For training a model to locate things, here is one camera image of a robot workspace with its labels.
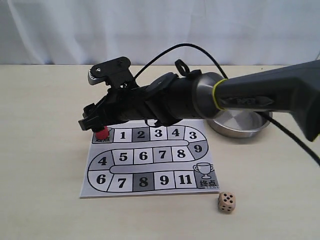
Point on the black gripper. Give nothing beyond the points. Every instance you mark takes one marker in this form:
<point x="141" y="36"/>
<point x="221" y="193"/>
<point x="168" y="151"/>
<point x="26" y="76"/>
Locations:
<point x="116" y="108"/>

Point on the red cylinder game piece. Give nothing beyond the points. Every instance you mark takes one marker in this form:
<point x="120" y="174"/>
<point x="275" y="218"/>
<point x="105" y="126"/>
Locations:
<point x="103" y="134"/>

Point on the stainless steel round bowl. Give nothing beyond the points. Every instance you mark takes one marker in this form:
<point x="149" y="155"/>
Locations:
<point x="238" y="124"/>

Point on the wooden die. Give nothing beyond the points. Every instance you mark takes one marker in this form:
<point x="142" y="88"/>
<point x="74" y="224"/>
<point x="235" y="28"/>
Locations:
<point x="226" y="202"/>

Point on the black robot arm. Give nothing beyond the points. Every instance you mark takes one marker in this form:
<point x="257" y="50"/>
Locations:
<point x="193" y="94"/>

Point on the paper number game board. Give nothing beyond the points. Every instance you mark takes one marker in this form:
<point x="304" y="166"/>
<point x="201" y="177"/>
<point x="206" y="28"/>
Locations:
<point x="136" y="160"/>

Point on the white curtain backdrop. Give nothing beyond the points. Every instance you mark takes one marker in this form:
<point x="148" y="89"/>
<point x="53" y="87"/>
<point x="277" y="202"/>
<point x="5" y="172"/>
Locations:
<point x="235" y="32"/>

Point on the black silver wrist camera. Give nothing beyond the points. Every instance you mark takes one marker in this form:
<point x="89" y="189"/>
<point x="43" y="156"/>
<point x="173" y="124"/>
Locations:
<point x="114" y="73"/>

